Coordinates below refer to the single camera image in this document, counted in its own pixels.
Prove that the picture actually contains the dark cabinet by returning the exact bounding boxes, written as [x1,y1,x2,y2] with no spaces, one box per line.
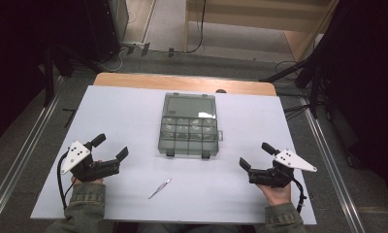
[83,0,131,63]

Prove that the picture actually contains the wooden table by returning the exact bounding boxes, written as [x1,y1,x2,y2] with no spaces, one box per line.
[92,72,277,97]

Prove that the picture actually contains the black metal stand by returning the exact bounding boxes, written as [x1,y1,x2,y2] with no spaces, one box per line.
[259,48,332,119]
[41,43,103,109]

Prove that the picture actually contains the person's left hand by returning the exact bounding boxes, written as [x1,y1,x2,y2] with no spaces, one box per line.
[70,174,105,186]

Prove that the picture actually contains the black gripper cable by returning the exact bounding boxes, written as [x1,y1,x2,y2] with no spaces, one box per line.
[291,178,308,215]
[55,150,78,212]

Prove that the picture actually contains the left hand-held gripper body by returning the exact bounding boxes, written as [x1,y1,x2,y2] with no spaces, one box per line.
[59,140,122,183]

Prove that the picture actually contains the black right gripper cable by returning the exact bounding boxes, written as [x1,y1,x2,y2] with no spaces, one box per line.
[291,178,308,215]

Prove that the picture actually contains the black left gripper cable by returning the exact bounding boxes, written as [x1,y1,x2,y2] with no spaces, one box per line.
[55,150,78,212]

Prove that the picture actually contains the metal tweezers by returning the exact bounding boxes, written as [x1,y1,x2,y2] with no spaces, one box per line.
[146,178,173,200]

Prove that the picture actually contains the light wooden furniture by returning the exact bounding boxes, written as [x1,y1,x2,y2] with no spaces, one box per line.
[182,0,341,63]

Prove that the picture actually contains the white floor cable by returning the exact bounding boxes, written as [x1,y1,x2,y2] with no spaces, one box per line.
[99,48,125,73]

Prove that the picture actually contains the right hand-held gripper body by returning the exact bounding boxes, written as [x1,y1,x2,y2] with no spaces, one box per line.
[247,149,318,189]

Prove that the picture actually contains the bundle of black cables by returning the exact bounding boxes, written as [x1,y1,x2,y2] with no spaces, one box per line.
[275,59,314,122]

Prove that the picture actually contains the black floor cable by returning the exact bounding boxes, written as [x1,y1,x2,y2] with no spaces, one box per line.
[169,0,208,55]

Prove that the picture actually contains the clear grey plastic compartment box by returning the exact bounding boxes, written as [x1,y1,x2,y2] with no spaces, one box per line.
[157,92,224,160]

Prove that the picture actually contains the white board table cover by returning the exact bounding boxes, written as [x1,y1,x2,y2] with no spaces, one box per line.
[30,84,318,226]

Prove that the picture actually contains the person's right hand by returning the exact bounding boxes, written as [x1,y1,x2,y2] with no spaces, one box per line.
[257,182,294,208]

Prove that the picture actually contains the metal floor rail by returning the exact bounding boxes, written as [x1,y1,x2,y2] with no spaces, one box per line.
[0,76,65,222]
[299,96,367,233]

